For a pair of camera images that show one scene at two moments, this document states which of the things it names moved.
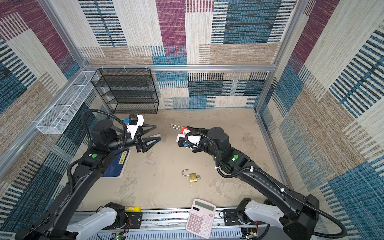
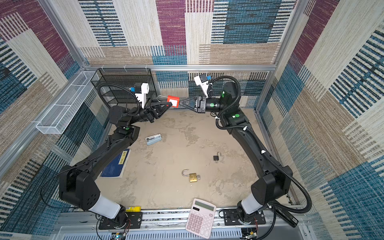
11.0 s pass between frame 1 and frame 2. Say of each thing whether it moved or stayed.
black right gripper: moved
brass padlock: stayed
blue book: stayed
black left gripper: moved
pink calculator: stayed
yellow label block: stayed
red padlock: moved
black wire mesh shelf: stayed
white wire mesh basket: stayed
